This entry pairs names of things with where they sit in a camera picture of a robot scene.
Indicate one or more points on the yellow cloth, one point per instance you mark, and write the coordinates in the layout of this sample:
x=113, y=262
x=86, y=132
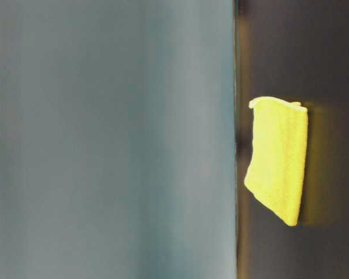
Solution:
x=275, y=175

